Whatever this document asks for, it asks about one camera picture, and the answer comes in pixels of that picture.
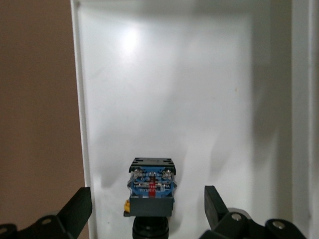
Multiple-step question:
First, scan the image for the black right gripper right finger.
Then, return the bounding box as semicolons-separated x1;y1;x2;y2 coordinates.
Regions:
199;185;306;239

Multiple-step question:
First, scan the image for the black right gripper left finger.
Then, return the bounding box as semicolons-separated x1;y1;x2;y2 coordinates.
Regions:
0;187;93;239

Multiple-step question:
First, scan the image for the green push button switch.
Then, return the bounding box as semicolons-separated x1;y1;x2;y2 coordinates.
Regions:
123;156;178;239

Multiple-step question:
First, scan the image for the white plastic drawer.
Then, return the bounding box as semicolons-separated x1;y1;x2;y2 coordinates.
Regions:
70;0;319;239

